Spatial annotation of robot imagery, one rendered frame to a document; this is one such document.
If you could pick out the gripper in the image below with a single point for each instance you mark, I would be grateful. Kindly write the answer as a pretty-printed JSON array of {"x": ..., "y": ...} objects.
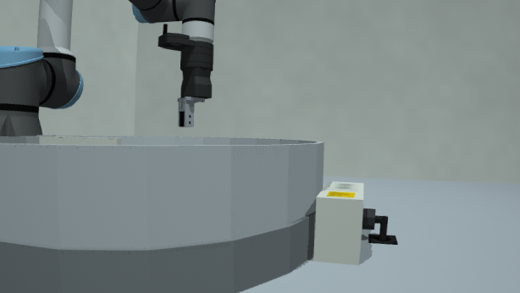
[{"x": 196, "y": 62}]

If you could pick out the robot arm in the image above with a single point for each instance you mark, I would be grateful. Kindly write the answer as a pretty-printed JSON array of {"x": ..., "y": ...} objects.
[{"x": 47, "y": 74}]

